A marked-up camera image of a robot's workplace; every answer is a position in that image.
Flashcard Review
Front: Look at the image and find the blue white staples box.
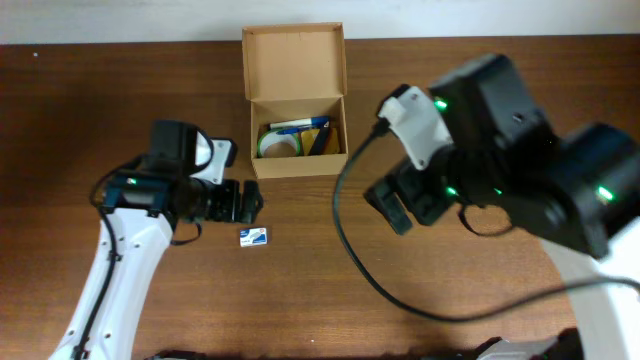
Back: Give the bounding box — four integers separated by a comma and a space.
239, 227, 268, 247

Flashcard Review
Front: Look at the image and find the green tape roll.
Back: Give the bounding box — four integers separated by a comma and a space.
257, 130, 302, 158

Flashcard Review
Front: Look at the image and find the yellow sticky note pad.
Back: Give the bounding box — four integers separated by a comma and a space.
300, 128, 340, 156

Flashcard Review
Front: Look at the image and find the blue white marker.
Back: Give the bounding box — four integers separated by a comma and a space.
269, 116, 330, 130

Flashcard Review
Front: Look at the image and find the cardboard box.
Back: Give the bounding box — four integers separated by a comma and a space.
242, 22, 349, 179

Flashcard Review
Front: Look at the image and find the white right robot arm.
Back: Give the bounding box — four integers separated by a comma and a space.
365, 54, 639, 359

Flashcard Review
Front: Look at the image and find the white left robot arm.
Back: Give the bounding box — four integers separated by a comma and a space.
51, 120, 264, 360

